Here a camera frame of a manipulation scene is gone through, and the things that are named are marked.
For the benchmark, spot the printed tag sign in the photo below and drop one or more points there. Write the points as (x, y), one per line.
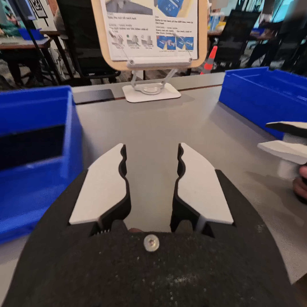
(38, 7)

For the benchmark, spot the wooden background desk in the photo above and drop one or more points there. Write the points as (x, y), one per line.
(24, 45)

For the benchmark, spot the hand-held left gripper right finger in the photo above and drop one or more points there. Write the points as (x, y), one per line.
(204, 192)

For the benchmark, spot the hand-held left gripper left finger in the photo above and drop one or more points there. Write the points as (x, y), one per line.
(100, 192)

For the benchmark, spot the instruction board on white stand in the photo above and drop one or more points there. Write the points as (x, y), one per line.
(148, 29)

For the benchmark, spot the person's right hand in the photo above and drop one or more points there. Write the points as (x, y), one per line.
(301, 182)

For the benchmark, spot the blue bin with black divider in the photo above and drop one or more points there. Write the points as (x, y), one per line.
(38, 192)

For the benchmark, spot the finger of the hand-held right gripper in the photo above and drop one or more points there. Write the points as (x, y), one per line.
(292, 128)
(288, 149)

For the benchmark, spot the orange traffic cone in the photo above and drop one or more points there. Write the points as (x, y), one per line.
(209, 61)

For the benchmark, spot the black mesh office chair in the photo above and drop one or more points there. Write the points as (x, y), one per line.
(237, 38)

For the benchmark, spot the black flat pad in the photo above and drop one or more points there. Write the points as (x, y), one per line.
(93, 96)

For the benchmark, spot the blue plastic bin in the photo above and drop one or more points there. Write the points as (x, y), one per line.
(259, 96)

